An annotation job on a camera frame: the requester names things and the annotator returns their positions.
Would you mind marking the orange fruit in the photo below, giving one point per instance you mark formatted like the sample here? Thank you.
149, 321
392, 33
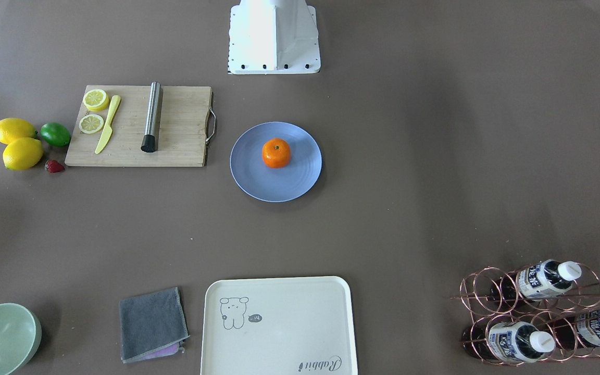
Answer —
276, 153

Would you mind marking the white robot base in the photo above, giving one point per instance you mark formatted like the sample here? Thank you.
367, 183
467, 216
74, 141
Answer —
273, 37

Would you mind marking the blue round plate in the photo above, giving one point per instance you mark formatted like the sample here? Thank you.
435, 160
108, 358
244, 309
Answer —
275, 184

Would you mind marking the wooden cutting board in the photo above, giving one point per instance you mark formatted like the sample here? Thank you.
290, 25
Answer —
183, 130

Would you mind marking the cream serving tray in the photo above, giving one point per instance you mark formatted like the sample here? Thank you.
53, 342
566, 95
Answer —
300, 325

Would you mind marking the steel cylinder muddler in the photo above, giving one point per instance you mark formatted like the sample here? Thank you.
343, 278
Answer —
150, 143

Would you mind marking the grey folded cloth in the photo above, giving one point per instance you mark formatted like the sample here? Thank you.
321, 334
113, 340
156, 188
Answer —
152, 326

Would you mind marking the yellow plastic knife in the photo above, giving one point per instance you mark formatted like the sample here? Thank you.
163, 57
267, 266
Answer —
107, 130

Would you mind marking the lemon slice lower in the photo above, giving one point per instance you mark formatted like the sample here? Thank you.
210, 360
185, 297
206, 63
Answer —
91, 123

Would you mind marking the lemon slice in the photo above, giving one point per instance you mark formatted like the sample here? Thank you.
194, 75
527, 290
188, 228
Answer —
91, 123
96, 100

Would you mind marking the lemon slice upper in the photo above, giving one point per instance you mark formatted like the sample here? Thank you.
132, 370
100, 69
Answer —
96, 100

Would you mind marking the red strawberry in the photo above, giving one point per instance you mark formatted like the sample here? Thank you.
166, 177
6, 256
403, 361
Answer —
53, 166

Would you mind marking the green lime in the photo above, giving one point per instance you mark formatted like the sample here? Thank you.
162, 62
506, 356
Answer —
55, 134

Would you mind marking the dark drink bottle top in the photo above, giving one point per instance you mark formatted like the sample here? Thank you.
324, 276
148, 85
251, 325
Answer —
549, 278

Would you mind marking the dark drink bottle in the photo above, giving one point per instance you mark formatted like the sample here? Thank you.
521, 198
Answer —
578, 331
508, 343
549, 278

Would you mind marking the yellow lemon lower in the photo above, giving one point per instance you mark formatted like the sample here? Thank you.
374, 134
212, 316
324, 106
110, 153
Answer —
22, 153

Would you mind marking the yellow lemon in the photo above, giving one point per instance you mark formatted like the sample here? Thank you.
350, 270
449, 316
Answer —
13, 128
22, 153

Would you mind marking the yellow lemon upper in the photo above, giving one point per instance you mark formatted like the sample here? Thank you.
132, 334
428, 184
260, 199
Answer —
13, 128

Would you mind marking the green bowl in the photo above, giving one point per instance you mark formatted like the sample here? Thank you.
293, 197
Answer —
20, 336

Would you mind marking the copper wire bottle rack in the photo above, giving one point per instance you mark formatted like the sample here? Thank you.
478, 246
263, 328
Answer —
582, 297

